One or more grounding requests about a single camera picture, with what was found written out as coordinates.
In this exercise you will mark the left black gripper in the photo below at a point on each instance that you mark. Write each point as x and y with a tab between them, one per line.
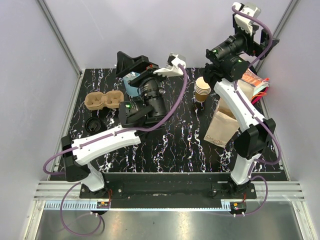
141	65

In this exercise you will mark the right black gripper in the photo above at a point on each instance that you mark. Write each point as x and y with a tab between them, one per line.
253	48

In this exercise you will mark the cardboard cup carrier stack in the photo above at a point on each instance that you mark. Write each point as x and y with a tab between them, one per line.
99	100

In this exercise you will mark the brown paper takeout bag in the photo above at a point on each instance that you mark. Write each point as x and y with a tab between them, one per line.
225	120

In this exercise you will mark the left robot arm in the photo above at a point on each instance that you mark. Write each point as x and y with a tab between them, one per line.
135	117

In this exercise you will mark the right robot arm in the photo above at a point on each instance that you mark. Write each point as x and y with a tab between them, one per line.
222	75

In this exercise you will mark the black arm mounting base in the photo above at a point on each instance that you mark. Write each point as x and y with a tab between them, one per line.
215	185

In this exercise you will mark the stack of paper cups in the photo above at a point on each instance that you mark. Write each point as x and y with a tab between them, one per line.
202	90

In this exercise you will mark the stack of black lids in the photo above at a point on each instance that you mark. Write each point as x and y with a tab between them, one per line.
93	125

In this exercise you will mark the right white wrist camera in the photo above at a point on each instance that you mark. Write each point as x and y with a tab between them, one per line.
249	10

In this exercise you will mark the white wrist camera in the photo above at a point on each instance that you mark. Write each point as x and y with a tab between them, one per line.
172	69
249	10

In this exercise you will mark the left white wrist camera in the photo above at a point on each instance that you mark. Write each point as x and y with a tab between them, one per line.
172	69

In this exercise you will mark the right aluminium corner post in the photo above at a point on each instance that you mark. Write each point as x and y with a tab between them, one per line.
291	7

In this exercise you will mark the aluminium corner post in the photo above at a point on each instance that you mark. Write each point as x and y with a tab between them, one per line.
58	35
291	7

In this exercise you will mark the left aluminium corner post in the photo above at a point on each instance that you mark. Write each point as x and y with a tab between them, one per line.
58	35

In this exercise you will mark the aluminium frame rail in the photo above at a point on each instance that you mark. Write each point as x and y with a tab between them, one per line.
183	196

